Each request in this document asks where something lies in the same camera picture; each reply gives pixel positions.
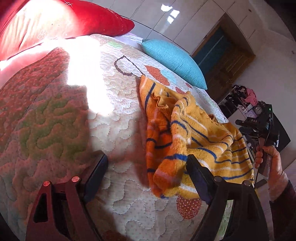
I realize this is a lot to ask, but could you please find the yellow striped knit sweater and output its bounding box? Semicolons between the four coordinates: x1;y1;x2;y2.
139;76;254;199

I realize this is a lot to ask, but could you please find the dark sleeved right forearm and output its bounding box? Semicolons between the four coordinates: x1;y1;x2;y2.
269;180;295;240

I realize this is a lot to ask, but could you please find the pink clothes pile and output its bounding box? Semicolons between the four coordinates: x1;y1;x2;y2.
244;88;258;106

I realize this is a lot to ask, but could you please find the right hand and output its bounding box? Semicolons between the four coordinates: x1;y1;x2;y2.
255;146;288;202

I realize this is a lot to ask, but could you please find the black television screen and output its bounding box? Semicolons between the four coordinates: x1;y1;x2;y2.
273;113;290;152

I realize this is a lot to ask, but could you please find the brown wooden door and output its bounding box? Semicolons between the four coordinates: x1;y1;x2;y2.
193;27;255;103

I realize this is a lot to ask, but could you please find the patterned quilted bedspread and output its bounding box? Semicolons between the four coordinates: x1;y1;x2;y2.
1;34;226;240

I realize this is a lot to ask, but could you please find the blue pillow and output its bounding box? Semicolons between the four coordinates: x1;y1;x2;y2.
142;39;207;90

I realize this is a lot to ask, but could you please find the white glossy wardrobe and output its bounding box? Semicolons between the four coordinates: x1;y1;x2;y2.
94;1;263;54

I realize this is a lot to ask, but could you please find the red pillow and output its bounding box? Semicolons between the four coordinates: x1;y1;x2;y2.
1;1;134;60

